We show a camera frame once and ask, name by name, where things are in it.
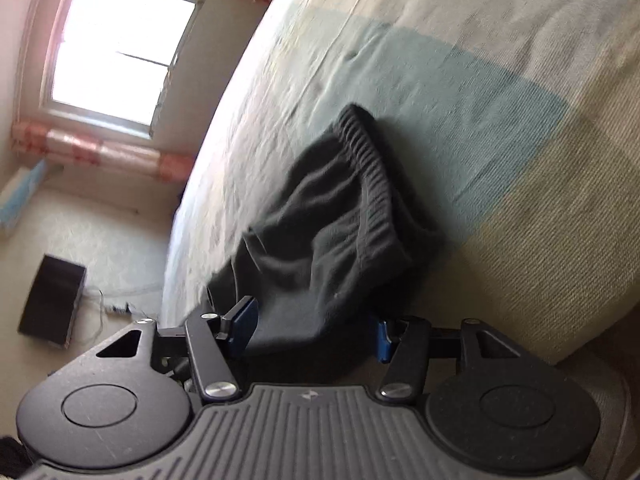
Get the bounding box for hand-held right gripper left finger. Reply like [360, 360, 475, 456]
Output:
[92, 296, 258, 406]

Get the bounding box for patchwork bed sheet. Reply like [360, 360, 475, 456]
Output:
[160, 0, 640, 366]

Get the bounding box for window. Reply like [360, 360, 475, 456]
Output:
[40, 0, 206, 140]

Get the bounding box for black wall television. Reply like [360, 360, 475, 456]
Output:
[17, 254, 88, 348]

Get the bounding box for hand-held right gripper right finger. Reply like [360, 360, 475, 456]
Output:
[376, 315, 531, 405]

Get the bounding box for person's right forearm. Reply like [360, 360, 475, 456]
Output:
[0, 434, 26, 480]

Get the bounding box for dark grey pants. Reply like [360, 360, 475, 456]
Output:
[205, 103, 441, 361]

